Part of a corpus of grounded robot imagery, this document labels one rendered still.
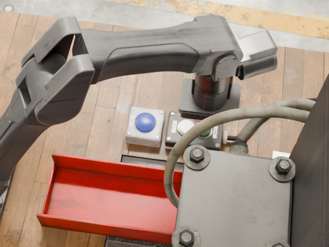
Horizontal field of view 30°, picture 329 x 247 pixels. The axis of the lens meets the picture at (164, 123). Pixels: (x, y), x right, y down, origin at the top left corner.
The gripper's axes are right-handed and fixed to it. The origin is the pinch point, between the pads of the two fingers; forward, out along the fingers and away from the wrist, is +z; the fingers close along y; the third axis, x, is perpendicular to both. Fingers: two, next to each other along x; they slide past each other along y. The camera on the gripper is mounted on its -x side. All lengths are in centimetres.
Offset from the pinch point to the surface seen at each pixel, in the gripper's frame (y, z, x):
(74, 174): 23.4, 5.4, 11.7
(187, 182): 1, -55, 35
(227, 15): -2, 97, -100
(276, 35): -22, 98, -93
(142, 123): 12.2, 2.5, 0.7
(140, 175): 11.0, 3.9, 10.7
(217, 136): -2.2, 3.6, 1.1
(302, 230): -8, -59, 39
